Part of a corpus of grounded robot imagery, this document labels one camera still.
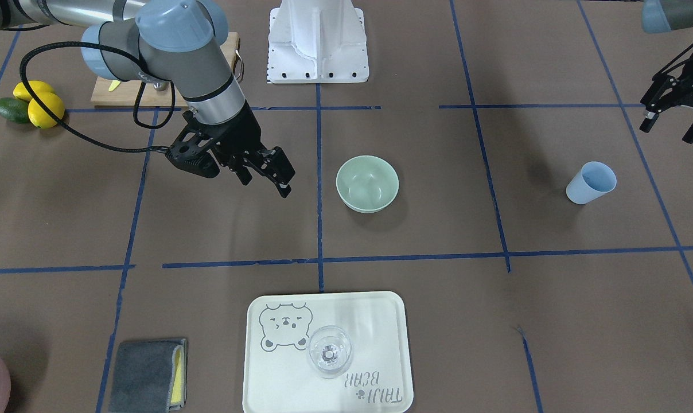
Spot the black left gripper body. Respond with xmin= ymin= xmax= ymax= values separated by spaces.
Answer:
xmin=640 ymin=44 xmax=693 ymax=112

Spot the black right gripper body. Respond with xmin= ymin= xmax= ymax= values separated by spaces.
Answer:
xmin=184 ymin=102 xmax=265 ymax=168

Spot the light blue plastic cup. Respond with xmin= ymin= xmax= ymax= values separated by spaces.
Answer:
xmin=565 ymin=161 xmax=617 ymax=205

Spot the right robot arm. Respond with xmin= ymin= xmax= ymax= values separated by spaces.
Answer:
xmin=0 ymin=1 xmax=295 ymax=198

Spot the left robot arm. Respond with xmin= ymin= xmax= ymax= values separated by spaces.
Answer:
xmin=640 ymin=1 xmax=693 ymax=144

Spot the green ceramic bowl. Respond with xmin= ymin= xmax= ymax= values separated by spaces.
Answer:
xmin=335 ymin=155 xmax=400 ymax=214

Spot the wooden cutting board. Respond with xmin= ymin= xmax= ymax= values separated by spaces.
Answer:
xmin=91 ymin=32 xmax=240 ymax=107

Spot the clear wine glass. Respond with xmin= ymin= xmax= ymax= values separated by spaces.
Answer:
xmin=307 ymin=326 xmax=354 ymax=379

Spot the yellow lemon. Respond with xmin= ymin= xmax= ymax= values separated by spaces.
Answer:
xmin=28 ymin=91 xmax=66 ymax=130
xmin=13 ymin=80 xmax=56 ymax=102

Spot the cream bear serving tray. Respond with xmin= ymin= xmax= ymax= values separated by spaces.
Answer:
xmin=242 ymin=291 xmax=414 ymax=412

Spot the green avocado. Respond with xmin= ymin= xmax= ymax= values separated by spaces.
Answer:
xmin=0 ymin=97 xmax=31 ymax=124

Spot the grey yellow folded cloth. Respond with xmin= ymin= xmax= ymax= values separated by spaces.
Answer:
xmin=108 ymin=337 xmax=188 ymax=412

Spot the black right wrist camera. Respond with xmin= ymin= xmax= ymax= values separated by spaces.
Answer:
xmin=165 ymin=126 xmax=220 ymax=178

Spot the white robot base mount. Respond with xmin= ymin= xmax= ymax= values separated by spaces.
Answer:
xmin=266 ymin=1 xmax=370 ymax=84

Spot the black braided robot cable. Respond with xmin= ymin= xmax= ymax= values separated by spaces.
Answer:
xmin=20 ymin=41 xmax=178 ymax=154

